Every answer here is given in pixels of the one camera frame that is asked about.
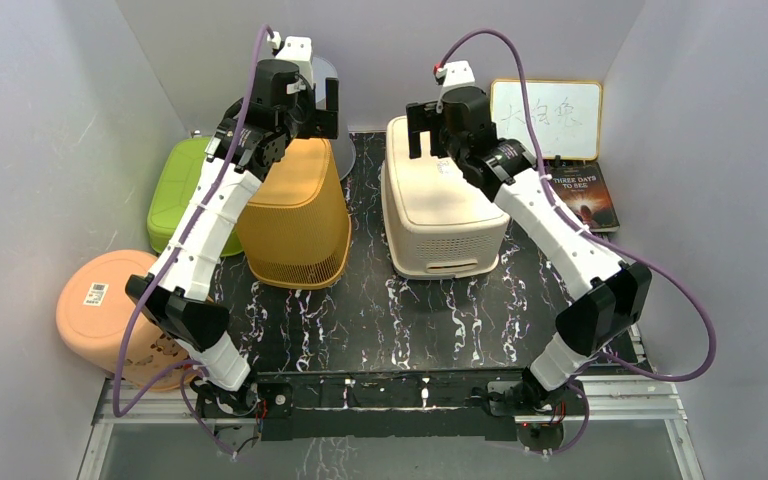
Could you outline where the grey plastic bucket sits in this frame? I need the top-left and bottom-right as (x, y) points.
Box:
(312, 55), (356, 180)

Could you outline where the cream perforated laundry basket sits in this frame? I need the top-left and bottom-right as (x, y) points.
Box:
(380, 116), (510, 280)

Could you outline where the yellow slatted plastic basket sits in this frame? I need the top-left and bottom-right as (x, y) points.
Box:
(236, 138), (351, 290)

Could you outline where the green plastic tub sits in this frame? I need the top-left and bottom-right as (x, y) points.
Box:
(147, 137), (209, 254)

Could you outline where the orange plastic bucket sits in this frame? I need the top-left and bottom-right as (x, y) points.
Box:
(56, 250), (189, 386)

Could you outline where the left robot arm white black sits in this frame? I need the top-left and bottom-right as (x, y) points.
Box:
(125, 59), (339, 416)

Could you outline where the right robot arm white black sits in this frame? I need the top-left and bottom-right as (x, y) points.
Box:
(406, 86), (652, 414)

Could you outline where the yellow framed whiteboard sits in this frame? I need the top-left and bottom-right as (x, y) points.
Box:
(490, 79), (603, 161)

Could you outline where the dark paperback book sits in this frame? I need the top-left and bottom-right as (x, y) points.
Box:
(546, 158), (620, 234)

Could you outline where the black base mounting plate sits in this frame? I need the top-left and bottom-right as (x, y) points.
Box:
(189, 368), (589, 448)

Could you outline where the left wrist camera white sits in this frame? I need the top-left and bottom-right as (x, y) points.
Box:
(268, 31), (314, 85)

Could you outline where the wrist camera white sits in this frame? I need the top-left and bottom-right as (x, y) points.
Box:
(268, 31), (314, 85)
(433, 60), (475, 113)

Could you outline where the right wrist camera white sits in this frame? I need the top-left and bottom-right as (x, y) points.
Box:
(433, 60), (475, 113)

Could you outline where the aluminium frame rail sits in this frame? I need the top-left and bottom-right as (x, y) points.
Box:
(77, 375), (704, 479)

